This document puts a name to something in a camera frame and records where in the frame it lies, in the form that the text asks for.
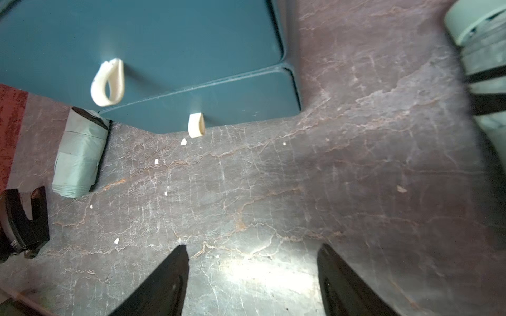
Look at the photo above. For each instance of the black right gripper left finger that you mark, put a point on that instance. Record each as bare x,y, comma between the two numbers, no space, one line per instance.
163,292

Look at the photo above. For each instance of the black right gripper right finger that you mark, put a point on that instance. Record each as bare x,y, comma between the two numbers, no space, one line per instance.
343,291

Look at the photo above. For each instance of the green umbrella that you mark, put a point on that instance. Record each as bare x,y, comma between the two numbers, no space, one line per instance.
478,30
79,153

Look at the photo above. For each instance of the teal drawer cabinet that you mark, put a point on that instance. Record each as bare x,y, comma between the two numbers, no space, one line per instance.
152,64

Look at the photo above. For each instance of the black stapler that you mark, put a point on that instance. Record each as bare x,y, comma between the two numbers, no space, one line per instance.
19,233

